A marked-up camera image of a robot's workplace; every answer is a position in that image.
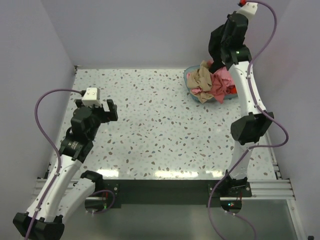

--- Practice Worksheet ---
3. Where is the black t-shirt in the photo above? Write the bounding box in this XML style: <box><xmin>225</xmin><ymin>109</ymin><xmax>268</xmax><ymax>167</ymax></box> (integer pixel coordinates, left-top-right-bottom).
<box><xmin>208</xmin><ymin>24</ymin><xmax>225</xmax><ymax>74</ymax></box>

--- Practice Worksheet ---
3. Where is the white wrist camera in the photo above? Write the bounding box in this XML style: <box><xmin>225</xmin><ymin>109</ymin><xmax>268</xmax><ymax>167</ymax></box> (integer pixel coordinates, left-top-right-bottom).
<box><xmin>81</xmin><ymin>87</ymin><xmax>102</xmax><ymax>108</ymax></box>
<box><xmin>236</xmin><ymin>0</ymin><xmax>258</xmax><ymax>20</ymax></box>

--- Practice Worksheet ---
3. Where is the orange t-shirt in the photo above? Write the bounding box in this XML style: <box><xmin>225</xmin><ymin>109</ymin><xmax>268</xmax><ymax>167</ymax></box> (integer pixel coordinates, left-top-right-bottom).
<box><xmin>228</xmin><ymin>85</ymin><xmax>237</xmax><ymax>95</ymax></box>

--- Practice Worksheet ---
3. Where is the teal plastic laundry basket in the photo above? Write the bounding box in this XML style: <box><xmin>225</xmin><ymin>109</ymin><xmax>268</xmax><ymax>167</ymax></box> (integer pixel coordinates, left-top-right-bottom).
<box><xmin>183</xmin><ymin>61</ymin><xmax>238</xmax><ymax>104</ymax></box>

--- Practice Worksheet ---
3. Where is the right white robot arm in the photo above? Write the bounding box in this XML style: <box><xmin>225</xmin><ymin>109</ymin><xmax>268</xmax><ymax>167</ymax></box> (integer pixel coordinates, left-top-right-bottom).
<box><xmin>215</xmin><ymin>12</ymin><xmax>273</xmax><ymax>197</ymax></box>

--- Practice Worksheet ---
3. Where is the light pink t-shirt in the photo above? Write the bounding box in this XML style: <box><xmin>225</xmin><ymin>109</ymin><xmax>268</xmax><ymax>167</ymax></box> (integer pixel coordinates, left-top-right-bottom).
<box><xmin>190</xmin><ymin>87</ymin><xmax>203</xmax><ymax>95</ymax></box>

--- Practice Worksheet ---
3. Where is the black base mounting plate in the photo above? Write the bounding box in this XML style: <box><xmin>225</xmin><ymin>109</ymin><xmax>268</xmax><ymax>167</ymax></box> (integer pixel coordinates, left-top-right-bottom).
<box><xmin>84</xmin><ymin>178</ymin><xmax>252</xmax><ymax>210</ymax></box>

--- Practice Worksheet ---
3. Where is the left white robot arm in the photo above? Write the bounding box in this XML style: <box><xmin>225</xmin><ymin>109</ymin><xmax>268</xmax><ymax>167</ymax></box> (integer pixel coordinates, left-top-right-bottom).
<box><xmin>13</xmin><ymin>99</ymin><xmax>118</xmax><ymax>240</ymax></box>

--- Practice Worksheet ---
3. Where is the aluminium frame rail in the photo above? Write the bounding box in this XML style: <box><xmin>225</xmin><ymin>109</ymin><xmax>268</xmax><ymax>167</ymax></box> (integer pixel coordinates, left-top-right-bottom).
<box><xmin>31</xmin><ymin>161</ymin><xmax>296</xmax><ymax>201</ymax></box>

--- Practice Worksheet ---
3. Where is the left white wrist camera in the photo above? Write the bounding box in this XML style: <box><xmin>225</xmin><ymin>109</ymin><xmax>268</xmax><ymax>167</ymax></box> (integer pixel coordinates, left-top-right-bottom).
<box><xmin>81</xmin><ymin>87</ymin><xmax>102</xmax><ymax>108</ymax></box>

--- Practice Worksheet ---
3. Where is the beige t-shirt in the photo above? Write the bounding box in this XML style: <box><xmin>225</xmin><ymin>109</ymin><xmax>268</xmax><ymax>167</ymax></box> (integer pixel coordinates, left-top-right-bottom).
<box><xmin>186</xmin><ymin>60</ymin><xmax>214</xmax><ymax>104</ymax></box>

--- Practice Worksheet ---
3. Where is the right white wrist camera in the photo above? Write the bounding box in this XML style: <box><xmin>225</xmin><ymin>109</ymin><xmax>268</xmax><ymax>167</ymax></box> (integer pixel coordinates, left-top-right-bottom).
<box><xmin>236</xmin><ymin>0</ymin><xmax>258</xmax><ymax>20</ymax></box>

